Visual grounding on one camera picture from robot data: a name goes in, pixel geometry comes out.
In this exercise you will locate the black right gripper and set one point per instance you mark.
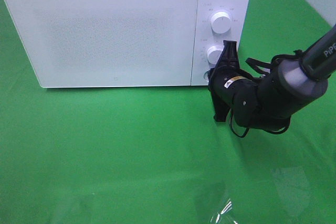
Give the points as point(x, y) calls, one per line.
point(228, 84)

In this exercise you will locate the round door release button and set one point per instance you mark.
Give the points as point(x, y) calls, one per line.
point(206, 76)

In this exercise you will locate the white microwave knob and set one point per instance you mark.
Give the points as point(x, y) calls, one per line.
point(213, 54)
point(221, 21)

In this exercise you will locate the white microwave door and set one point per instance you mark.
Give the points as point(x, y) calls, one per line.
point(107, 43)

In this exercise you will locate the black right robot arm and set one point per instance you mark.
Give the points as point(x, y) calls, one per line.
point(286, 84)

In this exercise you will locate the green table cloth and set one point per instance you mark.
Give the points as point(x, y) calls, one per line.
point(152, 155)

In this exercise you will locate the clear plastic film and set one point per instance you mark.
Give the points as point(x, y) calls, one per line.
point(224, 213)

